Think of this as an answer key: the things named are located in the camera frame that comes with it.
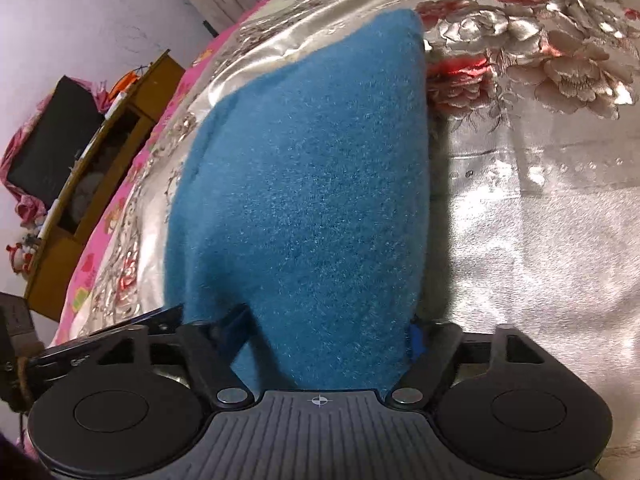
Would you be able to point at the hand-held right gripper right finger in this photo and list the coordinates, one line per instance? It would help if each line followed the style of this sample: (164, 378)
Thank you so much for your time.
(418, 342)

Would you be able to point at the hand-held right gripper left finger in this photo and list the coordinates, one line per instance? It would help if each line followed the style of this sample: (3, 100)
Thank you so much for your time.
(220, 340)

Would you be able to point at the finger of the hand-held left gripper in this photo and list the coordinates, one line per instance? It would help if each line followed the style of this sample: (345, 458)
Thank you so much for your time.
(70, 360)
(150, 319)

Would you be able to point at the wooden tv cabinet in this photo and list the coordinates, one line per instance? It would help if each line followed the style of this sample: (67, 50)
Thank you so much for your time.
(52, 270)

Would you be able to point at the red white toy figure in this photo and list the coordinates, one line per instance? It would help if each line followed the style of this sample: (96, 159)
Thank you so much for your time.
(22, 252)

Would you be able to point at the pink cloth cover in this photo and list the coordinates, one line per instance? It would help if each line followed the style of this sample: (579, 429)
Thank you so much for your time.
(30, 205)

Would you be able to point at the silver floral satin blanket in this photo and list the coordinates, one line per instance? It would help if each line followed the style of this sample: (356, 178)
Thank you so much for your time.
(525, 235)

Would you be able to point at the pink floral bedsheet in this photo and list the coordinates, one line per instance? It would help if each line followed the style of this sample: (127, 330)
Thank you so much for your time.
(150, 145)

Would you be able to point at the black television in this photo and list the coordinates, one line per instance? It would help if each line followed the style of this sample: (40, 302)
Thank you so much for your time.
(55, 145)

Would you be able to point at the orange item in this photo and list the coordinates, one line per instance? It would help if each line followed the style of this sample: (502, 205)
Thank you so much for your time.
(125, 82)

